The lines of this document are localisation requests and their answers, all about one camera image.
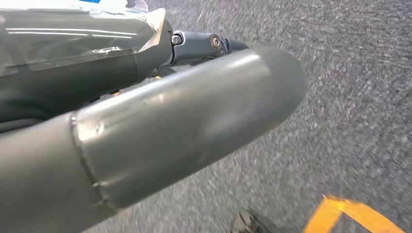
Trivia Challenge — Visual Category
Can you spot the dark grey robot foot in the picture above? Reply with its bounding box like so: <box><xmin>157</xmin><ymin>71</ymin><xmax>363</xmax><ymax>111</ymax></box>
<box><xmin>229</xmin><ymin>209</ymin><xmax>269</xmax><ymax>233</ymax></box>

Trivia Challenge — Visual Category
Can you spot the yellow floor tape square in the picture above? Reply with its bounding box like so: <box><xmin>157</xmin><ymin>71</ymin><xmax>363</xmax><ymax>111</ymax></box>
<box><xmin>302</xmin><ymin>195</ymin><xmax>407</xmax><ymax>233</ymax></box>

